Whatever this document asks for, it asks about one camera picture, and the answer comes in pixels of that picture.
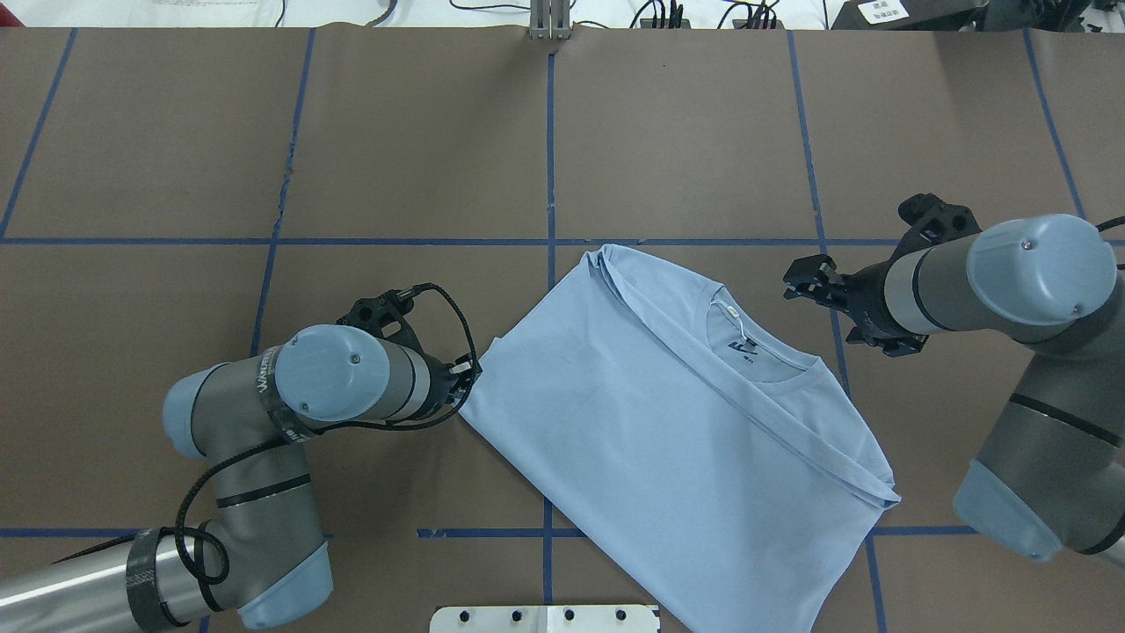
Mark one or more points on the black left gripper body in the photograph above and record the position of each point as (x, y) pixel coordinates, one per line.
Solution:
(440, 386)

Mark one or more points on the aluminium frame post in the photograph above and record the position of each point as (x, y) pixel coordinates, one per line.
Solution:
(550, 20)

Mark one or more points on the light blue t-shirt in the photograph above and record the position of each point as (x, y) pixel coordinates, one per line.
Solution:
(725, 471)

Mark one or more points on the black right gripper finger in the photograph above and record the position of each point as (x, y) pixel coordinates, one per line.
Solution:
(815, 278)

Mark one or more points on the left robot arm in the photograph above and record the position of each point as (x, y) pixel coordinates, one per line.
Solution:
(248, 536)

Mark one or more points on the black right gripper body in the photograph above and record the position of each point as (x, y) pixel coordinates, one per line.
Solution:
(864, 295)

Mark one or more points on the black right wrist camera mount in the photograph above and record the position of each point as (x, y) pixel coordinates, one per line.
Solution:
(932, 222)

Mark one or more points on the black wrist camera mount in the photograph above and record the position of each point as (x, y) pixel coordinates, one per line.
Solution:
(384, 317)
(932, 222)

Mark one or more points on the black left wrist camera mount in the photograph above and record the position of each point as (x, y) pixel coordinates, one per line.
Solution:
(384, 317)

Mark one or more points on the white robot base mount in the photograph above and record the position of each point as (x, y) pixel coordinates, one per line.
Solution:
(548, 618)

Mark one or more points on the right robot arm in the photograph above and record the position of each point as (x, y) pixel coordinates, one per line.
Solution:
(1049, 476)

